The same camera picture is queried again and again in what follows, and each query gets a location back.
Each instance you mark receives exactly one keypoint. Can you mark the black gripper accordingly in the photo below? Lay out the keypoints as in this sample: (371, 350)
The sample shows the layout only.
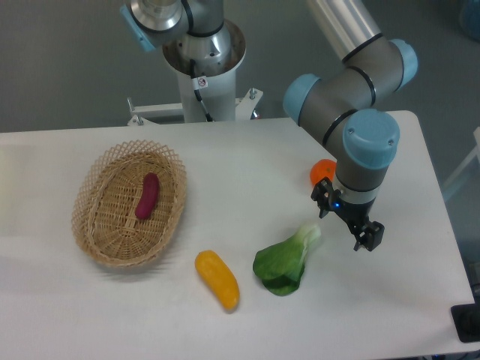
(352, 207)

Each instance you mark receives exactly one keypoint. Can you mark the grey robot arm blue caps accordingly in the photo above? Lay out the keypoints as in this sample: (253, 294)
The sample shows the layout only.
(338, 113)

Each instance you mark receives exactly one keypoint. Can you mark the purple sweet potato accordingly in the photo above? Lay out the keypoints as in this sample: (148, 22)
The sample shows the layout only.
(149, 196)

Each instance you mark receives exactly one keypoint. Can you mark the woven wicker basket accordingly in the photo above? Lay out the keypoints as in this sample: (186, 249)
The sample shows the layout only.
(104, 223)

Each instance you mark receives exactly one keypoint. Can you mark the orange tangerine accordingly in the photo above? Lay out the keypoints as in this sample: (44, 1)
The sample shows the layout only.
(324, 168)

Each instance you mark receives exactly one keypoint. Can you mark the green bok choy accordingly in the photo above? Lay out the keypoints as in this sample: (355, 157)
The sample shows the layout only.
(280, 267)

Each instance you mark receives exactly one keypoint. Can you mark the yellow mango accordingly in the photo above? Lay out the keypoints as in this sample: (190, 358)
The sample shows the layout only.
(218, 277)

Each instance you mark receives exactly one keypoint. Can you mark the black device at table edge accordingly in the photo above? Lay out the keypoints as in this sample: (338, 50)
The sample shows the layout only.
(466, 322)

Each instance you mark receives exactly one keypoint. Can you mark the white frame right edge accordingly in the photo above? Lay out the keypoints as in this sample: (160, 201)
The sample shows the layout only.
(467, 168)

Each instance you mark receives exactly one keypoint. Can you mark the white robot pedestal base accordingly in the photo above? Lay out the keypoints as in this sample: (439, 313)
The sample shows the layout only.
(205, 69)

